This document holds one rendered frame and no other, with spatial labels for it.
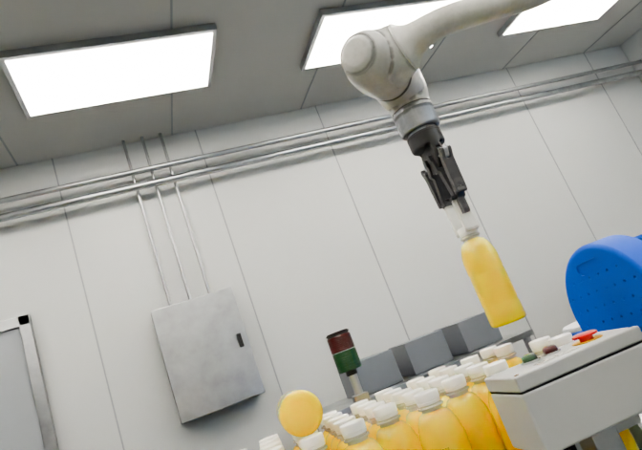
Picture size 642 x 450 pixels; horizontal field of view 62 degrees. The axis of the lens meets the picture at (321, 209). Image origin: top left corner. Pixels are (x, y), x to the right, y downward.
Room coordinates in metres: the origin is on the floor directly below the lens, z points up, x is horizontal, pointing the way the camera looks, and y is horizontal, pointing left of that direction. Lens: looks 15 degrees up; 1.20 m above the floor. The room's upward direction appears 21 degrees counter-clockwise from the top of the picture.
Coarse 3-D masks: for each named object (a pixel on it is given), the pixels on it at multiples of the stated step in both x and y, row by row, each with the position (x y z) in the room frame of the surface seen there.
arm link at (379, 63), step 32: (480, 0) 0.90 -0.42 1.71; (512, 0) 0.91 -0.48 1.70; (544, 0) 0.94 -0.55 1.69; (384, 32) 0.90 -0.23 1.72; (416, 32) 0.89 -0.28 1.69; (448, 32) 0.91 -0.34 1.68; (352, 64) 0.89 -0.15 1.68; (384, 64) 0.89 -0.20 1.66; (416, 64) 0.93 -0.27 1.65; (384, 96) 1.00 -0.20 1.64
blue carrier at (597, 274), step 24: (600, 240) 1.14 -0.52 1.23; (624, 240) 1.10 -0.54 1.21; (576, 264) 1.20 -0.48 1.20; (600, 264) 1.14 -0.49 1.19; (624, 264) 1.07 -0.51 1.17; (576, 288) 1.24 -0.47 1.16; (600, 288) 1.17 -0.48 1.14; (624, 288) 1.10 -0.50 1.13; (576, 312) 1.28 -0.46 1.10; (600, 312) 1.20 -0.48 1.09; (624, 312) 1.13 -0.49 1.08
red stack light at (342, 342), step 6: (336, 336) 1.37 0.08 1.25; (342, 336) 1.38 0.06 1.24; (348, 336) 1.39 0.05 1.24; (330, 342) 1.38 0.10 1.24; (336, 342) 1.38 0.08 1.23; (342, 342) 1.38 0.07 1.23; (348, 342) 1.38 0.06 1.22; (330, 348) 1.39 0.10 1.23; (336, 348) 1.38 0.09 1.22; (342, 348) 1.37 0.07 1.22; (348, 348) 1.38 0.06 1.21
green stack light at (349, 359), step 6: (354, 348) 1.39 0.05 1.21; (336, 354) 1.38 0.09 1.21; (342, 354) 1.38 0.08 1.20; (348, 354) 1.38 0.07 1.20; (354, 354) 1.39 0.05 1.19; (336, 360) 1.38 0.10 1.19; (342, 360) 1.38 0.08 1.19; (348, 360) 1.37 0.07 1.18; (354, 360) 1.38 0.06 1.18; (336, 366) 1.39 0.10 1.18; (342, 366) 1.38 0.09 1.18; (348, 366) 1.37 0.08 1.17; (354, 366) 1.38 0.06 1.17; (342, 372) 1.38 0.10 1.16
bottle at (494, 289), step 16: (464, 240) 1.09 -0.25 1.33; (480, 240) 1.07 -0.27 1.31; (464, 256) 1.08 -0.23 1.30; (480, 256) 1.06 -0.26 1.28; (496, 256) 1.07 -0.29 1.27; (480, 272) 1.07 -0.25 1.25; (496, 272) 1.06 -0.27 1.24; (480, 288) 1.08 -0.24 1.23; (496, 288) 1.06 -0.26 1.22; (512, 288) 1.07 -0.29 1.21; (496, 304) 1.07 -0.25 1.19; (512, 304) 1.06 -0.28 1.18; (496, 320) 1.07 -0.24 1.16; (512, 320) 1.06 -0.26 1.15
